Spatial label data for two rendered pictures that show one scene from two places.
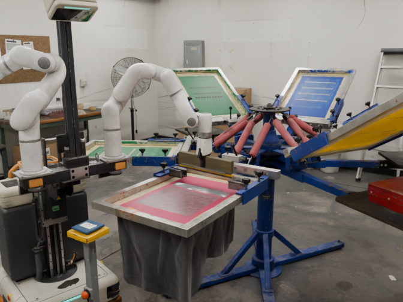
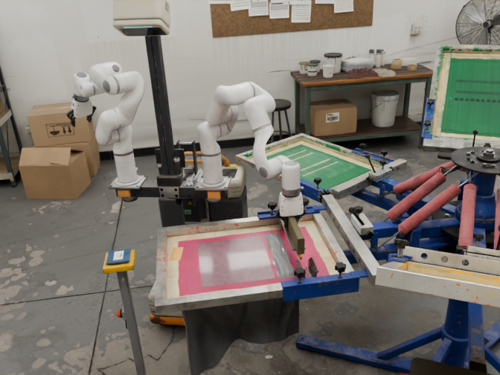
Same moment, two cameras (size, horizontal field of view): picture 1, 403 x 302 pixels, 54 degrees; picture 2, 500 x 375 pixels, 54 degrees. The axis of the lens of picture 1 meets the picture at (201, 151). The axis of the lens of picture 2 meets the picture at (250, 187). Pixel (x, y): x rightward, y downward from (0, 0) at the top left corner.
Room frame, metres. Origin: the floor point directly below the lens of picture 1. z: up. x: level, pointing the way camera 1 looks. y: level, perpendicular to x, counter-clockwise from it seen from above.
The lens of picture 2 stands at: (0.85, -1.28, 2.16)
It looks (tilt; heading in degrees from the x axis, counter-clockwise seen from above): 26 degrees down; 49
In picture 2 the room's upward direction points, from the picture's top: 3 degrees counter-clockwise
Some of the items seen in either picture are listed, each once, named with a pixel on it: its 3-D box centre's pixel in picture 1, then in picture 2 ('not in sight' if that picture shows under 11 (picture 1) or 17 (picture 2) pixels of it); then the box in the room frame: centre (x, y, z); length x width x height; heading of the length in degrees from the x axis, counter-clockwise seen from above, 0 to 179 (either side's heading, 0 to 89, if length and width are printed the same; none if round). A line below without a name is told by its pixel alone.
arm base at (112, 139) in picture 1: (111, 142); (213, 166); (2.16, 0.50, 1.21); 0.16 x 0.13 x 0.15; 41
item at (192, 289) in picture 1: (212, 247); (245, 330); (1.84, -0.06, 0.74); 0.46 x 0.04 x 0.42; 146
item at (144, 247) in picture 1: (151, 255); (186, 306); (1.76, 0.25, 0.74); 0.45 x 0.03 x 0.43; 56
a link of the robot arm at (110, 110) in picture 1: (111, 114); (210, 136); (2.16, 0.50, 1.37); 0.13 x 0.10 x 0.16; 2
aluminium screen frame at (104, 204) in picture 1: (185, 193); (248, 254); (2.00, 0.08, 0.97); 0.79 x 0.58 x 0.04; 146
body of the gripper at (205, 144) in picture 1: (204, 144); (290, 202); (2.16, -0.02, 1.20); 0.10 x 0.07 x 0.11; 146
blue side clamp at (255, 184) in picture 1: (252, 189); (319, 285); (2.05, -0.28, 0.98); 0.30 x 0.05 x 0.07; 146
